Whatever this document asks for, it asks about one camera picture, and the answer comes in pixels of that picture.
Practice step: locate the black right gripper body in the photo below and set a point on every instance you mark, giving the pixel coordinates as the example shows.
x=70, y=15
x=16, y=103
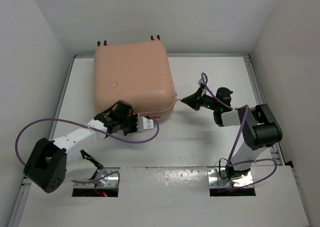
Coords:
x=208, y=101

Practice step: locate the metal base plate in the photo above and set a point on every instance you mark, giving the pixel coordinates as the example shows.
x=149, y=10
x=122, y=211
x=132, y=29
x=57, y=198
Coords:
x=217, y=179
x=109, y=180

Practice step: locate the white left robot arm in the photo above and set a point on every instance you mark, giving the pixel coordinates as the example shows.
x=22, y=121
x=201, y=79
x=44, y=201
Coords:
x=63, y=159

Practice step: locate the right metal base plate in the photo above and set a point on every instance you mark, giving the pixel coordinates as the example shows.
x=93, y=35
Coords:
x=217, y=179

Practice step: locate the pink suitcase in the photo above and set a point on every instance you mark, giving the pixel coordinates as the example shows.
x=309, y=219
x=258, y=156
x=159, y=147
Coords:
x=137, y=73

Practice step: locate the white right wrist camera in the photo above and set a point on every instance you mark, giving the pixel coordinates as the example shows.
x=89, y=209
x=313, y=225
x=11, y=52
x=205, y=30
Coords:
x=203, y=84

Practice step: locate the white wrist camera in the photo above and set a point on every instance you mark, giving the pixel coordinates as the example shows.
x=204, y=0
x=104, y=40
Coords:
x=203, y=84
x=144, y=123

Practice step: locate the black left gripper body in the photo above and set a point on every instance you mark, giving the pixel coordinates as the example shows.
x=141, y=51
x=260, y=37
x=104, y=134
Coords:
x=128, y=123

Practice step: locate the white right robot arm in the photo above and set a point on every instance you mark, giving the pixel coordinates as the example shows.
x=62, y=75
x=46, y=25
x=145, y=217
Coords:
x=258, y=128

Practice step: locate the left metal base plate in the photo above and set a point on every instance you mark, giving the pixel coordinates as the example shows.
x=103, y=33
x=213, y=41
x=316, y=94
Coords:
x=109, y=180

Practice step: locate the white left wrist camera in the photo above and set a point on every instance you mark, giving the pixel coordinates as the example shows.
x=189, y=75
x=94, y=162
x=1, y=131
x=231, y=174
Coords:
x=144, y=123

